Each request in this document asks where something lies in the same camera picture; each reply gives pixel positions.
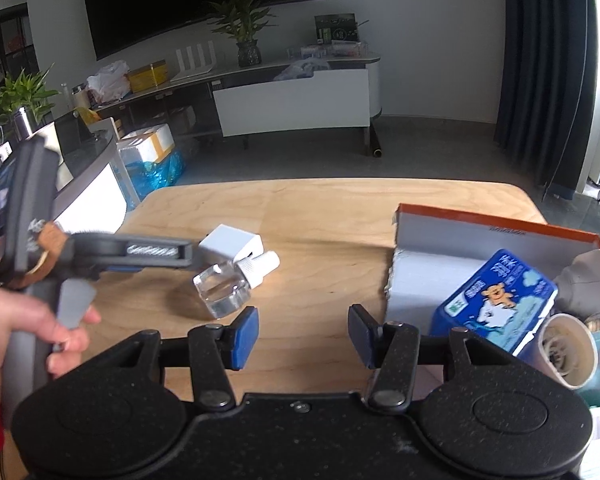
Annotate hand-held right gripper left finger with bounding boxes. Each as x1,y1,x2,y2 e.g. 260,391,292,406
92,306,259,409

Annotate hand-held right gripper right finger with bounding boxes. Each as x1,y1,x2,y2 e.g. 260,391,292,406
347,304,513,409

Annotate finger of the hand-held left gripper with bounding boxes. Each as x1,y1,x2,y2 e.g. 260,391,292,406
67,232,201,281

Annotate clear glass bottle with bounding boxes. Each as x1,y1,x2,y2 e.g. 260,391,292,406
192,251,281,320

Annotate orange and white cardboard box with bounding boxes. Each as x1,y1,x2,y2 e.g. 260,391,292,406
382,203,600,411

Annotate white cube charger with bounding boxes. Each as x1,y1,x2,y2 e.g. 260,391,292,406
198,224,265,263

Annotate white plug-in heater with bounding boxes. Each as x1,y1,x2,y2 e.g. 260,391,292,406
555,248,600,316

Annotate person's left hand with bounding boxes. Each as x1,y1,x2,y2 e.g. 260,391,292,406
0,290,102,397

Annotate white ribbed round sideboard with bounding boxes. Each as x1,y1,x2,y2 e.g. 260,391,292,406
45,117,131,241

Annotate blue plastic bag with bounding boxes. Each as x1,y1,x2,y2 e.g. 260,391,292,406
117,150,186,208

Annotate bamboo plant in metal vase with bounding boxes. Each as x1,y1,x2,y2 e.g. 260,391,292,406
0,65,61,137

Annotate white and yellow cardboard box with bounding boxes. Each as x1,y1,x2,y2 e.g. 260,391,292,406
116,124,176,163

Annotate white plastic bag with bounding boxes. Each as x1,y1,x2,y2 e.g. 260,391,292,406
87,60,131,103

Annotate yellow tin box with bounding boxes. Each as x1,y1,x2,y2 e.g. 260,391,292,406
127,60,170,93

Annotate white router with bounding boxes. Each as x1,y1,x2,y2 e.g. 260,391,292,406
172,42,216,81

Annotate white tv stand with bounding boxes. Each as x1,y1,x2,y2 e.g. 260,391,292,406
90,50,383,158

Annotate crumpled plastic bags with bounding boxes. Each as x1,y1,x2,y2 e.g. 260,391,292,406
272,58,326,81

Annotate potted plant in dark vase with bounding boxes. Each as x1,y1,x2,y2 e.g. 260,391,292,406
207,0,281,67

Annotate black television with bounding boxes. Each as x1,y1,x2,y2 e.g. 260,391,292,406
80,0,328,61

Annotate clear plastic boxes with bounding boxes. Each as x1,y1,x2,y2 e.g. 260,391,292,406
287,40,371,61

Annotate green and black box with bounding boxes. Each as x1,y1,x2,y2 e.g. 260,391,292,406
314,12,361,46

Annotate dark curtain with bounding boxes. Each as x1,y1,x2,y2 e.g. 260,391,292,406
492,0,598,188

